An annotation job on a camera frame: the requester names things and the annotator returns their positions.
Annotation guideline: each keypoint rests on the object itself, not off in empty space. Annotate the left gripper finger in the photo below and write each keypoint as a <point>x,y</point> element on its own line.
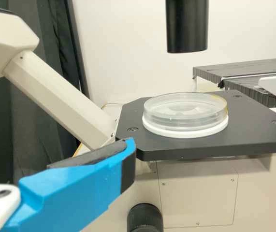
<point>79,183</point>

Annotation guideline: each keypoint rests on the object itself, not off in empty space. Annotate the petri dish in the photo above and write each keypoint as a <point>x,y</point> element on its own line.
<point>186,111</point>

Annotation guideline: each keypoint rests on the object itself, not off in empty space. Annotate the cream microscope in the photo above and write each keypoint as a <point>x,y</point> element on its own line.
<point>200,188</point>

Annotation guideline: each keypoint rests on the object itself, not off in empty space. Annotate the black platform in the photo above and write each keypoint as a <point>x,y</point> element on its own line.
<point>236,72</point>

